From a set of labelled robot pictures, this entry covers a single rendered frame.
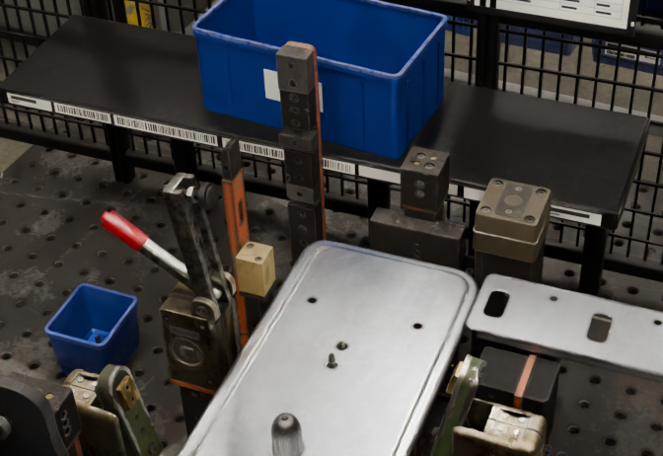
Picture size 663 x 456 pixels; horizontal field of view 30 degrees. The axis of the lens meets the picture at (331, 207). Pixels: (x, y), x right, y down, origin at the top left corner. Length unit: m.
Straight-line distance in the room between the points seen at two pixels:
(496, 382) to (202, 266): 0.35
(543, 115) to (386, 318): 0.42
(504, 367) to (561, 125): 0.41
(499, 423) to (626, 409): 0.52
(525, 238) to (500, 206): 0.05
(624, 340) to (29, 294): 0.96
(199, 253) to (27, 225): 0.82
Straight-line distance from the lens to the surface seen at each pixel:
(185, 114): 1.73
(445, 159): 1.54
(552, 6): 1.67
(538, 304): 1.46
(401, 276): 1.48
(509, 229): 1.49
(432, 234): 1.55
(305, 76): 1.52
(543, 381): 1.40
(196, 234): 1.34
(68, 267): 2.02
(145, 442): 1.31
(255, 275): 1.43
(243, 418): 1.34
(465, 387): 1.22
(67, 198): 2.16
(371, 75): 1.55
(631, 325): 1.45
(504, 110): 1.71
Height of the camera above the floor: 2.00
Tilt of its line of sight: 39 degrees down
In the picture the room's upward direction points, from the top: 3 degrees counter-clockwise
